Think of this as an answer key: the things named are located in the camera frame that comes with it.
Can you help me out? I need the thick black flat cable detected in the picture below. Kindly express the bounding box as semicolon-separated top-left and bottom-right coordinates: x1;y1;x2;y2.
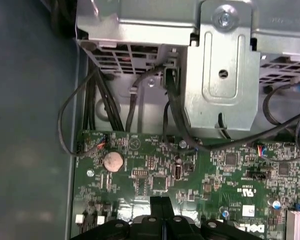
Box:
163;63;300;153

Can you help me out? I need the black looped cable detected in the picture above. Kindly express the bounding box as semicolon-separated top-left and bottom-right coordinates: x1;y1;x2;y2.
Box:
262;83;300;126

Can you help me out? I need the silver finned heat sink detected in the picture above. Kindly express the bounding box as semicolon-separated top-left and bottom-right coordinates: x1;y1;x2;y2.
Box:
284;208;300;240

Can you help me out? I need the black cable bundle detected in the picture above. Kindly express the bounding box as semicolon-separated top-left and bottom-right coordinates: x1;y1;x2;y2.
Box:
82;66;125;133

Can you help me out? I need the internal USB port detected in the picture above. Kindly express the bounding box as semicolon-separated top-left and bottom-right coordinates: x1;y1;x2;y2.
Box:
173;163;185;181

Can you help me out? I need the thin black wire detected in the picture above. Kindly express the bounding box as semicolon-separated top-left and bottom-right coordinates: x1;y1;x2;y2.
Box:
56;68;108;158

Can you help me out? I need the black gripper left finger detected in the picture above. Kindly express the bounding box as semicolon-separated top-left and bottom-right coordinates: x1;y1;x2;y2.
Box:
69;196;164;240

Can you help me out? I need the green motherboard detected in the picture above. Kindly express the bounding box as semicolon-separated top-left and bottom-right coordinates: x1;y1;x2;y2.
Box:
73;128;300;240

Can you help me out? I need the silver drive cage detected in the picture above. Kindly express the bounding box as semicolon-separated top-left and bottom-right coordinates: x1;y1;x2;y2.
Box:
74;0;300;141

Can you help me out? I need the black PC case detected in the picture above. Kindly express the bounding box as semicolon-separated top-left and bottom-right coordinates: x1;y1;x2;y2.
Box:
0;0;91;240

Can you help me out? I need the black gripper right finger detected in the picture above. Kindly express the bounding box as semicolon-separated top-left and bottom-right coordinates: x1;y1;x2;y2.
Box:
163;196;264;240

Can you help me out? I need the silver coin battery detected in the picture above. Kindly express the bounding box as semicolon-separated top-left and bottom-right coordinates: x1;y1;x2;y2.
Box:
103;151;125;173

